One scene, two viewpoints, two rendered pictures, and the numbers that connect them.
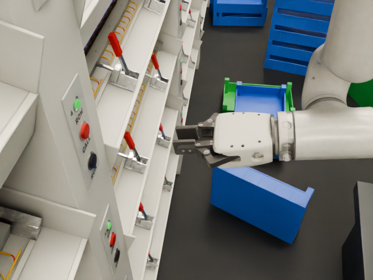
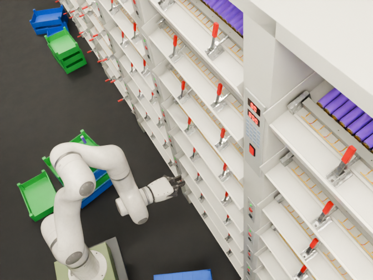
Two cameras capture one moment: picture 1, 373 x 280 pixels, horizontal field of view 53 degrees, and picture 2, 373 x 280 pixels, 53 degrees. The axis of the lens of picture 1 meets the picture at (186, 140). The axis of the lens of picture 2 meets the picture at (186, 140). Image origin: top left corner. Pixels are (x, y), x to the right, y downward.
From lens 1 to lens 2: 177 cm
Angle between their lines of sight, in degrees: 80
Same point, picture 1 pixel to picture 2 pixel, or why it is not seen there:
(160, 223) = (216, 234)
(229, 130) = (164, 184)
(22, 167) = not seen: hidden behind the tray
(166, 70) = (235, 235)
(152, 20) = (219, 194)
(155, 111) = (216, 207)
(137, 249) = (196, 189)
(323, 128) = not seen: hidden behind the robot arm
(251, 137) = (155, 184)
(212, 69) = not seen: outside the picture
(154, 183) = (213, 216)
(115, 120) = (184, 146)
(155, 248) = (208, 222)
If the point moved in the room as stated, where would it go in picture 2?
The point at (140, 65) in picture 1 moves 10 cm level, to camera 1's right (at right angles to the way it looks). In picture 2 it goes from (199, 169) to (181, 181)
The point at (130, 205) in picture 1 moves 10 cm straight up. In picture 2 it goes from (188, 169) to (186, 158)
